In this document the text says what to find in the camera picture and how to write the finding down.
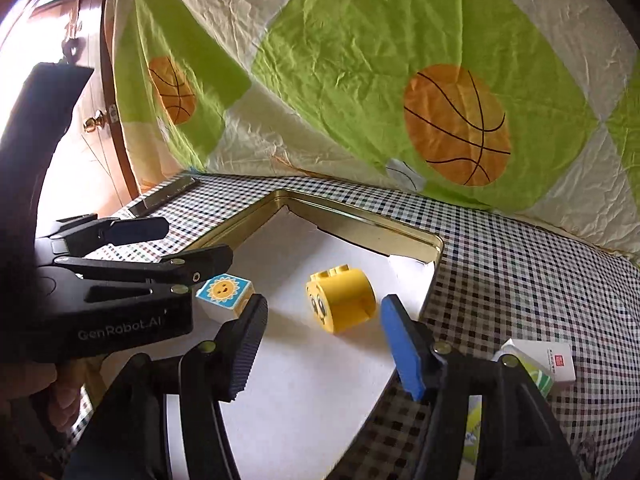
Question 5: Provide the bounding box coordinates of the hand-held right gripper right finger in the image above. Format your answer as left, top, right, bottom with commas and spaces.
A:
380, 294, 583, 480

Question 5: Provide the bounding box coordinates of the checked bed sheet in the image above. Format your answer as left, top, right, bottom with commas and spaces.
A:
65, 172, 640, 480

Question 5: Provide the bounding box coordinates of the brass door knob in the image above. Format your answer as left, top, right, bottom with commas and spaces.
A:
82, 109, 108, 135

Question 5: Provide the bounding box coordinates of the gold tin box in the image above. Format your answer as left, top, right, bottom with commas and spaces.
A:
165, 189, 445, 480

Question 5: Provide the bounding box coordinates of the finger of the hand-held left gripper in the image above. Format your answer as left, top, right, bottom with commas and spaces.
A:
35, 214, 171, 257
52, 244, 234, 311

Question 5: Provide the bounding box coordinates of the person's left hand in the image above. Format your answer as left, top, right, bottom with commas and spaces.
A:
10, 357, 88, 433

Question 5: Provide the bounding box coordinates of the sun print toy block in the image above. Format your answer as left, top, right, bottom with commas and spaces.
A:
195, 274, 255, 323

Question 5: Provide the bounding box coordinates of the wooden door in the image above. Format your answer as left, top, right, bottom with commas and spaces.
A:
0, 0, 136, 211

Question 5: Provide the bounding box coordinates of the white box with red label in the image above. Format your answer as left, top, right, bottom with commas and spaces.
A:
492, 338, 577, 396

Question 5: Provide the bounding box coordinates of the basketball print quilt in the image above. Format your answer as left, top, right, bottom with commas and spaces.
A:
102, 0, 640, 261

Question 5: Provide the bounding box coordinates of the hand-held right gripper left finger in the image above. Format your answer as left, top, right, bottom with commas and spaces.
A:
62, 294, 271, 480

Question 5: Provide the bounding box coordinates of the white paper liner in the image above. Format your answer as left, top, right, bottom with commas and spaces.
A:
167, 205, 436, 480

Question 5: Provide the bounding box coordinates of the yellow-green packet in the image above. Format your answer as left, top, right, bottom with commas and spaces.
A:
462, 394, 486, 465

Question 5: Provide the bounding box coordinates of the yellow face toy block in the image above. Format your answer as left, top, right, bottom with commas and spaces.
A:
306, 266, 377, 335

